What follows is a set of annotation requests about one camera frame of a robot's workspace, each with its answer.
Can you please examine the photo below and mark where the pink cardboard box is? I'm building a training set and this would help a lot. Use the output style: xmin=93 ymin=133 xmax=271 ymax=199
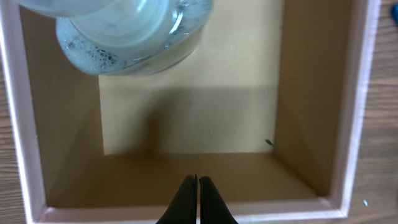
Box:
xmin=1 ymin=1 xmax=381 ymax=223

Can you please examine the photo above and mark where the clear soap pump bottle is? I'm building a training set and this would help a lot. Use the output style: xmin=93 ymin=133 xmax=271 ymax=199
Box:
xmin=17 ymin=0 xmax=213 ymax=75

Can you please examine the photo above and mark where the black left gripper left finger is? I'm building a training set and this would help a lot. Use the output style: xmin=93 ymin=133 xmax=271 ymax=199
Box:
xmin=156 ymin=175 xmax=198 ymax=224

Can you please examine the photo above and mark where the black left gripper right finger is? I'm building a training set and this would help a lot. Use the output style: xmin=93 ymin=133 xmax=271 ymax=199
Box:
xmin=200 ymin=176 xmax=238 ymax=224

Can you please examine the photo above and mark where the blue disposable razor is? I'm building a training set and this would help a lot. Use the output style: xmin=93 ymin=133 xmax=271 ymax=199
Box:
xmin=391 ymin=3 xmax=398 ymax=25

